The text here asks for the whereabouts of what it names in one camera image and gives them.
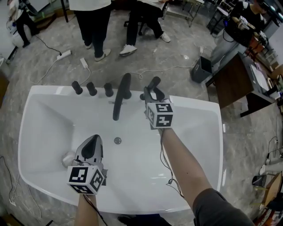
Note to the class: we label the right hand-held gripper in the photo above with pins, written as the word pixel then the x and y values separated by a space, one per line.
pixel 160 115

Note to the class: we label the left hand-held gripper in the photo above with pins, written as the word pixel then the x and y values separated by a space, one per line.
pixel 85 176

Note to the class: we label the person's left forearm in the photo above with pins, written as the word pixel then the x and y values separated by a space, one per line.
pixel 88 209

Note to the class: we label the person's right forearm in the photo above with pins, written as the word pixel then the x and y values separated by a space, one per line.
pixel 188 167

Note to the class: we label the sink drain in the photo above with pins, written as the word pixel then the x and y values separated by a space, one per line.
pixel 117 140

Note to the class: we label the white sink basin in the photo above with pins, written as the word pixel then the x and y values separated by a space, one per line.
pixel 55 123

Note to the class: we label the white round plug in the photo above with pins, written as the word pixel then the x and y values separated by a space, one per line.
pixel 68 158

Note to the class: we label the black curved faucet spout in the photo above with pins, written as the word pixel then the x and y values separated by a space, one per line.
pixel 120 97

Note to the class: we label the black round tap knob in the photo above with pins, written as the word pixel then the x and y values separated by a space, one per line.
pixel 91 88
pixel 77 87
pixel 108 89

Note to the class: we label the dark grey bin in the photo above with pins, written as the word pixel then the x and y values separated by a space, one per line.
pixel 202 69

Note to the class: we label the white power strip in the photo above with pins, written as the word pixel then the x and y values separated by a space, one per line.
pixel 64 55
pixel 84 62

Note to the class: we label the dark brown desk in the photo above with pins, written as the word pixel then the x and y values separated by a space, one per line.
pixel 232 81

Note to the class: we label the person's own legs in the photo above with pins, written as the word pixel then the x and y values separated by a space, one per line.
pixel 143 220

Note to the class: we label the white tray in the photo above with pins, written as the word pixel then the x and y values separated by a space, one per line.
pixel 258 76

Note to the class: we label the brown cardboard box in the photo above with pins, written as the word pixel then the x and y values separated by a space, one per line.
pixel 3 88

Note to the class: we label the white barrel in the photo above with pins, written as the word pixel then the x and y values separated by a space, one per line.
pixel 16 38

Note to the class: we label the wooden stool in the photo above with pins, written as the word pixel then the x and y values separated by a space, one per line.
pixel 274 189

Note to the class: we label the metal frame table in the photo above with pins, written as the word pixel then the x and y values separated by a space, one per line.
pixel 185 11

